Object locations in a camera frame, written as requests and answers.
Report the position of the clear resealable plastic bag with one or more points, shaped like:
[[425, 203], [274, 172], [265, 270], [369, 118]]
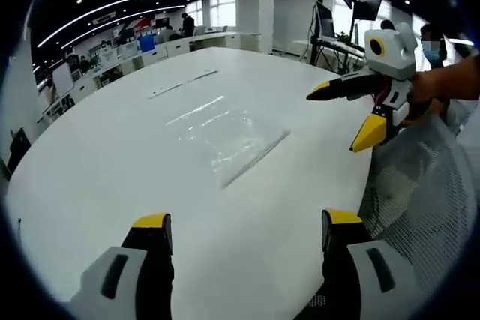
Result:
[[228, 140]]

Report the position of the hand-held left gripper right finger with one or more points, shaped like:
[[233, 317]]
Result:
[[363, 286]]

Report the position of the white square pillar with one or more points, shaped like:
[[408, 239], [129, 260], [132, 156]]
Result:
[[255, 12]]

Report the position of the white mesh office chair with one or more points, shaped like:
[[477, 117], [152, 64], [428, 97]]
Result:
[[423, 200]]

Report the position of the blue storage box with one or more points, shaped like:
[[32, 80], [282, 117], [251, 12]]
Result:
[[147, 42]]

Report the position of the person's right hand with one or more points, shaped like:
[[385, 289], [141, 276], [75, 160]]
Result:
[[427, 89]]

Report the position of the long white counter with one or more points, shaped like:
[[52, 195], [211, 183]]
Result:
[[202, 40]]

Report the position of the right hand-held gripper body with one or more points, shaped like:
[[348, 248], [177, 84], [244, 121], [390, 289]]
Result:
[[393, 57]]

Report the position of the black office chair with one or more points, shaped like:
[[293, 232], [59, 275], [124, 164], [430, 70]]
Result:
[[18, 149]]

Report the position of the green potted plant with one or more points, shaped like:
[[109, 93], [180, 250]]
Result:
[[342, 36]]

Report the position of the open laptop on stand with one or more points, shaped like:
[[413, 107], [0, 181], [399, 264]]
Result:
[[327, 22]]

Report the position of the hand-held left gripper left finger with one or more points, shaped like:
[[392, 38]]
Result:
[[122, 286]]

